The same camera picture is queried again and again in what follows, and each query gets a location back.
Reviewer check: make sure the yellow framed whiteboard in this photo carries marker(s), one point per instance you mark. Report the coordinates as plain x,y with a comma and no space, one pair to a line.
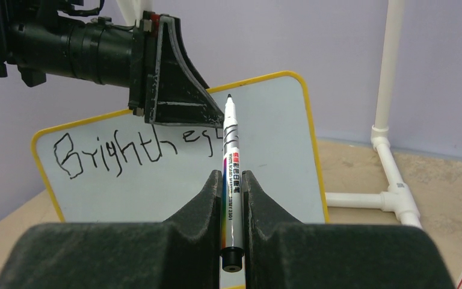
116,168

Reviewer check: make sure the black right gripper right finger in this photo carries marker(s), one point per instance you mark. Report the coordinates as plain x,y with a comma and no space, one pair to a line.
283,252

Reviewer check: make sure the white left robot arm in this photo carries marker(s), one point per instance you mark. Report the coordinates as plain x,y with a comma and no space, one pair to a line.
62,38

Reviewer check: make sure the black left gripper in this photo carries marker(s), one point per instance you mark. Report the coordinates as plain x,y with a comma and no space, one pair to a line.
165,87

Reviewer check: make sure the white PVC pipe frame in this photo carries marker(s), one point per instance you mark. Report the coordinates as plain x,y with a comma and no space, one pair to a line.
399,60

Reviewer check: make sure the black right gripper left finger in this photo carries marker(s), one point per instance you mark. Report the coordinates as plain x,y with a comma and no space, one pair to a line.
180,252

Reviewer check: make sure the white whiteboard marker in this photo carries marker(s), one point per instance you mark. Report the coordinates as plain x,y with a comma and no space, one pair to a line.
232,227

